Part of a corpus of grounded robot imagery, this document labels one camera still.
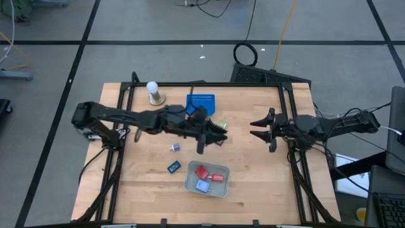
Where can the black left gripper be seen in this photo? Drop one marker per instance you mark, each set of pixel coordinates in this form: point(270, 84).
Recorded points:
point(196, 128)

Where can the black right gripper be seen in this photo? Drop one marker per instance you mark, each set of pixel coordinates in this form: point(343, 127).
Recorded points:
point(283, 128)

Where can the small green plug adapter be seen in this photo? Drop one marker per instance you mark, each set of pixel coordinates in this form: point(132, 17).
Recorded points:
point(222, 124)

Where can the large red square charger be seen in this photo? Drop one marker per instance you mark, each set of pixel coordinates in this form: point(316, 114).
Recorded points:
point(202, 172)

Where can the small red plug charger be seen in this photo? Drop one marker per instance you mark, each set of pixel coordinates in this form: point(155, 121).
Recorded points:
point(217, 177)

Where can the light blue plug charger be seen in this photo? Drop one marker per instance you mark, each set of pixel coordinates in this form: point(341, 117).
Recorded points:
point(202, 186)

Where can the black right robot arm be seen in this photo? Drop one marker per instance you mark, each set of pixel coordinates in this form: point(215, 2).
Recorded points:
point(335, 125)

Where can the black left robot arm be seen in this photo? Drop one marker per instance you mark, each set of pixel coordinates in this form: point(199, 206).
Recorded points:
point(126, 115)

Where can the blue plastic mesh basket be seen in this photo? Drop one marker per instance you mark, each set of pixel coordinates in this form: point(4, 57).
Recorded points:
point(205, 101)

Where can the small purple plug adapter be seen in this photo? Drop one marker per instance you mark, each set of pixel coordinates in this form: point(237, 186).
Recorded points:
point(175, 147)

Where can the black mesh panel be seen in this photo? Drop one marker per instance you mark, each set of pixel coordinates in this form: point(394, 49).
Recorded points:
point(253, 74)

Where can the grey plastic tray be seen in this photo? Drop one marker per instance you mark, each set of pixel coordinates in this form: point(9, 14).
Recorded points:
point(221, 190)

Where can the black desk leg bar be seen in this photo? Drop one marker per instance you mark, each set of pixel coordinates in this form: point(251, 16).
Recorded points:
point(357, 166)

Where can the white paper sheet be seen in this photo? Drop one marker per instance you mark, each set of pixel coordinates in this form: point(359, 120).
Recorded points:
point(351, 187)

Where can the yellow cup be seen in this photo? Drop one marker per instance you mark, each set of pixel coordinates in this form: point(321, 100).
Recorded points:
point(361, 215)

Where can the grey monitor back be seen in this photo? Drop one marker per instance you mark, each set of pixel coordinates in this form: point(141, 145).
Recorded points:
point(397, 126)

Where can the grey laptop with keyboard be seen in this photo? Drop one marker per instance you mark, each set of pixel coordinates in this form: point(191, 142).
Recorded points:
point(392, 212)

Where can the grey metal stand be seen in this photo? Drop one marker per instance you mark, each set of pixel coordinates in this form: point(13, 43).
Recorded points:
point(16, 75)

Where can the black floor equipment foot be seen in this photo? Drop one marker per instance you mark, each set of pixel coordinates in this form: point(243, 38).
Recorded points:
point(3, 107)

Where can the green bag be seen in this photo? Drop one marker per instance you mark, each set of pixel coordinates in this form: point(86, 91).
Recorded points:
point(16, 9)

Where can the silver metal bracket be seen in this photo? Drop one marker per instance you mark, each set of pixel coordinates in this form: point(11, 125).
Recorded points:
point(118, 226)
point(289, 226)

